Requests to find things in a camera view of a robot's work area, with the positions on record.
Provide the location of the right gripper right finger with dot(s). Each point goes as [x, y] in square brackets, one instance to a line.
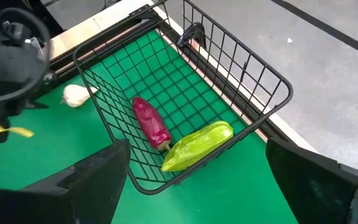
[322, 193]

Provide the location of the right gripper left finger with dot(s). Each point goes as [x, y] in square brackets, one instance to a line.
[57, 199]

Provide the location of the white garlic bulb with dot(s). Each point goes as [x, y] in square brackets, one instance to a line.
[76, 95]

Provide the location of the dark red long pepper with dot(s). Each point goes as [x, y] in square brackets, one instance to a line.
[151, 123]

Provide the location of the green zucchini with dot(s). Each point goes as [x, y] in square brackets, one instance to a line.
[197, 144]

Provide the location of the yellow tape tag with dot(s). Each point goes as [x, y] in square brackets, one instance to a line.
[19, 131]

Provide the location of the green table mat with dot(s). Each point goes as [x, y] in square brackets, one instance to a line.
[57, 155]

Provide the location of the black basket clip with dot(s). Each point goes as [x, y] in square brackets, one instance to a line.
[194, 34]

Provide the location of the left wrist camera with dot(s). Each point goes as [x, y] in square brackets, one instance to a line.
[15, 32]

